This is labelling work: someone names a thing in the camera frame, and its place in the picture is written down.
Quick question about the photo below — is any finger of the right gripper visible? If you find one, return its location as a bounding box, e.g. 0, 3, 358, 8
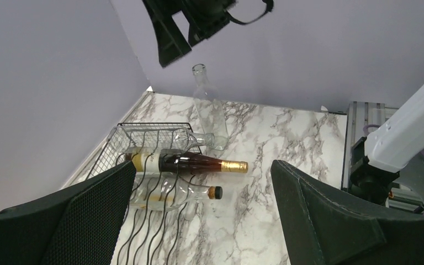
142, 0, 192, 68

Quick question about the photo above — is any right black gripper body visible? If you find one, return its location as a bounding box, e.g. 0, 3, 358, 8
181, 0, 236, 46

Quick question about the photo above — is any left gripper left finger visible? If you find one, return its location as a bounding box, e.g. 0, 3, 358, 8
0, 162, 136, 264

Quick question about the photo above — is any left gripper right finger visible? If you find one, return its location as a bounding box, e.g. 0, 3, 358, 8
271, 160, 424, 264

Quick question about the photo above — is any clear glass bottle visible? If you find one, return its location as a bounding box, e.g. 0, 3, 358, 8
192, 63, 229, 151
108, 126, 215, 153

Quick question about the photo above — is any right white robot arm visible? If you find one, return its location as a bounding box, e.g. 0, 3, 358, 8
144, 1, 424, 181

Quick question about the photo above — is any clear bottle black cap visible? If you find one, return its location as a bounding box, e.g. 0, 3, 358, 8
129, 172, 223, 211

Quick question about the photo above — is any red wine gold cap bottle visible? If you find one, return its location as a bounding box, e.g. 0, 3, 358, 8
123, 150, 248, 174

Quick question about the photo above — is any black wire wine rack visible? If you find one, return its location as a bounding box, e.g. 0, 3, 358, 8
86, 123, 208, 264

